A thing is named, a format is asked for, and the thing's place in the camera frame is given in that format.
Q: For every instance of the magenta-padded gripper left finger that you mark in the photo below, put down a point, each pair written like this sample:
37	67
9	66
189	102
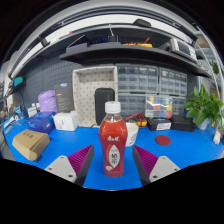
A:
63	166

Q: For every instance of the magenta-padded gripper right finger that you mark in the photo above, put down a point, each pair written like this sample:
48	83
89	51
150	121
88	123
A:
161	166

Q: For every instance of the red drink bottle white cap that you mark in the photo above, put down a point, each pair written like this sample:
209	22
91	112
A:
112	136

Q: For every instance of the flat round red coaster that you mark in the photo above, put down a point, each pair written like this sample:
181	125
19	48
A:
163	140

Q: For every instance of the brown cardboard box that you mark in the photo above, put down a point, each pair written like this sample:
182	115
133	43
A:
30	144

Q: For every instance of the white cup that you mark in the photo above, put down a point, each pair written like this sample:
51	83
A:
132	133

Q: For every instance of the white carton box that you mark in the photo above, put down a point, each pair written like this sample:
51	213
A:
65	121

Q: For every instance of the black flat case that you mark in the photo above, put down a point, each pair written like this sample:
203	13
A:
183	124

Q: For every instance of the yellow multimeter with red leads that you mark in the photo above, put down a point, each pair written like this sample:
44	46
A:
140	122

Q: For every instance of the blue carton box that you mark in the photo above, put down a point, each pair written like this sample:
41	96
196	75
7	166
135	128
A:
40	122

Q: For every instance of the clear organiser box coloured parts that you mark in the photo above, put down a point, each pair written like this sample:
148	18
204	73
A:
158	107

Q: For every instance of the white power adapter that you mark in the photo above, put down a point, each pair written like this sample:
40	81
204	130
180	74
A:
217	137

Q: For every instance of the grey small-parts drawer cabinet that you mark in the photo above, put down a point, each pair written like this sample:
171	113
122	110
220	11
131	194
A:
173	82
136	78
179	106
131	104

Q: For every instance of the purple plastic bag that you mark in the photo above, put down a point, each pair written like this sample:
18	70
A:
47	101

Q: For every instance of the dark grey upright package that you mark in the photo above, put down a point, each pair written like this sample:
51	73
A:
64	98

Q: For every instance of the beige perforated tray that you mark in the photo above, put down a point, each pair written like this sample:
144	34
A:
85	96

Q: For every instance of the green potted plant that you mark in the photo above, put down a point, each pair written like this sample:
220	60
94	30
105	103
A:
205	106

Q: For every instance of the grey oscilloscope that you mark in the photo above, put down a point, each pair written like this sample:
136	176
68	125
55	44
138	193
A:
182	48

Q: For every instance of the white shelf unit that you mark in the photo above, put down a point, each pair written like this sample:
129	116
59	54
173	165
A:
210	56

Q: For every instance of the yellow and red tool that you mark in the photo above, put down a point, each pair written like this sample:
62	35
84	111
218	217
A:
141	44

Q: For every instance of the dark blue box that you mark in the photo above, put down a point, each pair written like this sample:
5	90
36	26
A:
99	39

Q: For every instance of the teal wall bin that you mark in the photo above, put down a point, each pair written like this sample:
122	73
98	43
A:
18	82

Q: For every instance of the black wall shelf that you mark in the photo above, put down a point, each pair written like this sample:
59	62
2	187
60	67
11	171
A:
100	29
133	55

